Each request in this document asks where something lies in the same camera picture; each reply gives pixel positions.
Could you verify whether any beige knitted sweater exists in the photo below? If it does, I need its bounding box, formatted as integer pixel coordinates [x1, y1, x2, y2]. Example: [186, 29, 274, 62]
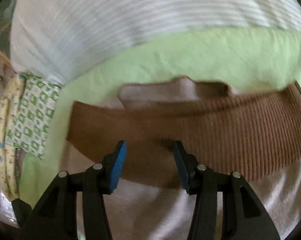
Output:
[60, 78, 301, 239]

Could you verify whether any yellow cartoon print pillow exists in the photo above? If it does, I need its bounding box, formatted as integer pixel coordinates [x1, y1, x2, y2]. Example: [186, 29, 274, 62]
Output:
[0, 74, 25, 202]

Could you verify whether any green white patterned pillow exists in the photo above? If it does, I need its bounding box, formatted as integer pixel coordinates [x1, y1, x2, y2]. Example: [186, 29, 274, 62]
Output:
[6, 74, 60, 159]

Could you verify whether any green bed sheet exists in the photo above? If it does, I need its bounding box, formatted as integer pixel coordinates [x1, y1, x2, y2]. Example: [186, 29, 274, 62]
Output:
[19, 28, 301, 205]

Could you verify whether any white striped pillow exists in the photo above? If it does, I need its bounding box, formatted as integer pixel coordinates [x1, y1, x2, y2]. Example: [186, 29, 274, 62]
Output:
[10, 0, 301, 85]

